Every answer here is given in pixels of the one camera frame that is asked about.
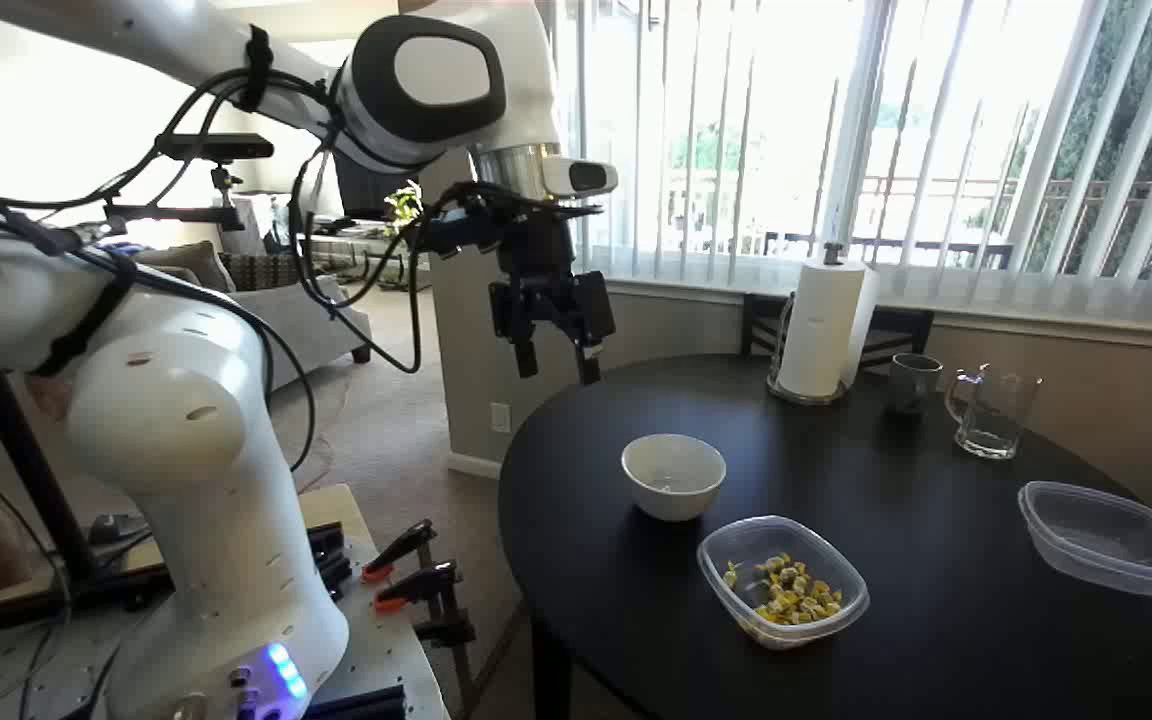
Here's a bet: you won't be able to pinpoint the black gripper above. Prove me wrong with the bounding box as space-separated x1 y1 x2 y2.
486 208 617 383

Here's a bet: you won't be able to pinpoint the clear plastic lunchbox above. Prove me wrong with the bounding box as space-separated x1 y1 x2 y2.
696 516 869 651

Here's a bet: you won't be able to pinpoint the yellow popcorn pieces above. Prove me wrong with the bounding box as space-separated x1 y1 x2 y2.
718 551 843 624

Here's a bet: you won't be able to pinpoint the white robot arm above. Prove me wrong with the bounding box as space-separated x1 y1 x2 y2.
0 0 617 720

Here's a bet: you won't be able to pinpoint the white ceramic bowl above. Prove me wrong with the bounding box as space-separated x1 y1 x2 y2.
619 431 729 524

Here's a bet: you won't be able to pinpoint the clear plastic lunchbox lid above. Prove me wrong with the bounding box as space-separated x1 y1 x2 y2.
1015 482 1152 597

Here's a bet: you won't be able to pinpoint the black orange clamp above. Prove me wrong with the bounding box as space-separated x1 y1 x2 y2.
358 520 436 586
372 561 461 618

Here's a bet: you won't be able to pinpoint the round black table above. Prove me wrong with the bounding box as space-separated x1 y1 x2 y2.
499 358 1152 720

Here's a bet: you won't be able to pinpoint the white paper towel roll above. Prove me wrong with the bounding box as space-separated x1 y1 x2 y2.
768 239 876 405

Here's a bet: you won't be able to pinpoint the dark grey mug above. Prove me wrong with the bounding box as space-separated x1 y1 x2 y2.
884 352 943 416

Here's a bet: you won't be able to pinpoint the glass measuring cup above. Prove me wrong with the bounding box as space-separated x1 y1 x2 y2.
943 364 1044 465

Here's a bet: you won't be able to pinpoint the white vertical window blinds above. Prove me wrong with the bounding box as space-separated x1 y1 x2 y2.
540 0 1152 287

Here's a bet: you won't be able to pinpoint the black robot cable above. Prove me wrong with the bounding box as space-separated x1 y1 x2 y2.
0 65 528 475

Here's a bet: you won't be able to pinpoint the black camera tripod stand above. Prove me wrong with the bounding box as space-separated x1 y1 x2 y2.
0 132 270 609

